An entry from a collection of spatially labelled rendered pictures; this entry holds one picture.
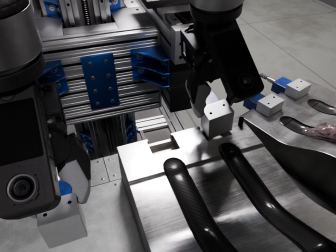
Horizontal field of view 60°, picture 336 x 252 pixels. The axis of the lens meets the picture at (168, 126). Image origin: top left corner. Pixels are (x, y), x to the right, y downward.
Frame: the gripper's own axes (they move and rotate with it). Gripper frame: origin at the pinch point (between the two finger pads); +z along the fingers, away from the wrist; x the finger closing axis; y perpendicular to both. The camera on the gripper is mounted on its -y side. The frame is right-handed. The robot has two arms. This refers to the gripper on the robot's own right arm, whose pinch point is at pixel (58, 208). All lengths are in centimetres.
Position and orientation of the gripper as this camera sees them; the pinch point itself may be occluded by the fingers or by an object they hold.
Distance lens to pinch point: 40.9
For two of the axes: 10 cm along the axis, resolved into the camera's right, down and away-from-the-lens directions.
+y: -3.5, -6.2, 7.1
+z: 0.0, 7.5, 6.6
